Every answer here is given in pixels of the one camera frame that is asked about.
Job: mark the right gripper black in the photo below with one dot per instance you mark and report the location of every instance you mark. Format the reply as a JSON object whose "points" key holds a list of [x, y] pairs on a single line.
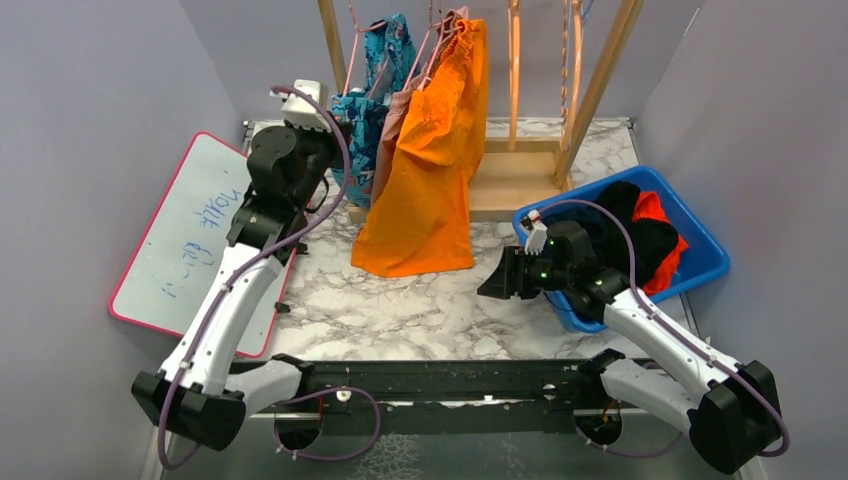
{"points": [[510, 276]]}

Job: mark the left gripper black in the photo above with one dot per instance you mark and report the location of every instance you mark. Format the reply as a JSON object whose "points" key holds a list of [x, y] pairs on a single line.
{"points": [[338, 140]]}

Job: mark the blue shark print shorts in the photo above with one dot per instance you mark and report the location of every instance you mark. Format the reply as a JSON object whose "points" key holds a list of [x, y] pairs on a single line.
{"points": [[367, 121]]}

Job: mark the black shorts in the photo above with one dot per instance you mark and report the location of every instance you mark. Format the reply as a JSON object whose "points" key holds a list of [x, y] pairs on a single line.
{"points": [[619, 198]]}

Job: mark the orange hanger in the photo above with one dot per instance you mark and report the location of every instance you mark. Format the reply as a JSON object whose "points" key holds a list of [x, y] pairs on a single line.
{"points": [[572, 50], [514, 69]]}

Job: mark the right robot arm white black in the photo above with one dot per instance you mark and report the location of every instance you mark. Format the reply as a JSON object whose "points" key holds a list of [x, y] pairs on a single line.
{"points": [[728, 411]]}

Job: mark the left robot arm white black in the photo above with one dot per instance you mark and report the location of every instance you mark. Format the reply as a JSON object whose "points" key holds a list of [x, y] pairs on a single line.
{"points": [[193, 393]]}

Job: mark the pink beige shorts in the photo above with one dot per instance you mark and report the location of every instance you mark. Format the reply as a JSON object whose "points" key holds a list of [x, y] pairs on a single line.
{"points": [[399, 102]]}

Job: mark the orange shorts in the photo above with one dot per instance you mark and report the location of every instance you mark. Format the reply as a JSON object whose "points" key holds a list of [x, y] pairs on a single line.
{"points": [[420, 223]]}

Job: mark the pink hanger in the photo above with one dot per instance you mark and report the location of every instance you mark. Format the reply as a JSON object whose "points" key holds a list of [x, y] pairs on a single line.
{"points": [[394, 62]]}

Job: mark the wooden clothes rack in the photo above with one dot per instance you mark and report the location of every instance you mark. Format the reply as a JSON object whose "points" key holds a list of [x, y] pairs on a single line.
{"points": [[480, 178]]}

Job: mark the blue plastic bin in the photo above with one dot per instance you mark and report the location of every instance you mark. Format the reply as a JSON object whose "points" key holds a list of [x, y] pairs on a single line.
{"points": [[705, 259]]}

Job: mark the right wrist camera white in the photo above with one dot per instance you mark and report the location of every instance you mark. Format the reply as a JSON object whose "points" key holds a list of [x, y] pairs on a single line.
{"points": [[537, 236]]}

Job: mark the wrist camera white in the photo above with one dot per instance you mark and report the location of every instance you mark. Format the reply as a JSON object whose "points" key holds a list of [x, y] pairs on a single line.
{"points": [[537, 236], [298, 112]]}

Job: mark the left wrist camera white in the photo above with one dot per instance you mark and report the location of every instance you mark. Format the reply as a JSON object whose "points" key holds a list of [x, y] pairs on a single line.
{"points": [[298, 112]]}

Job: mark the whiteboard with pink frame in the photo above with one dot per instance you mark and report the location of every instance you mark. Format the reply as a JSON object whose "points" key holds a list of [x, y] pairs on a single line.
{"points": [[178, 257]]}

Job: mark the black mounting rail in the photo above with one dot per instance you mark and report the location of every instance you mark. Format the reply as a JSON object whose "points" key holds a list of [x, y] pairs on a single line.
{"points": [[441, 397]]}

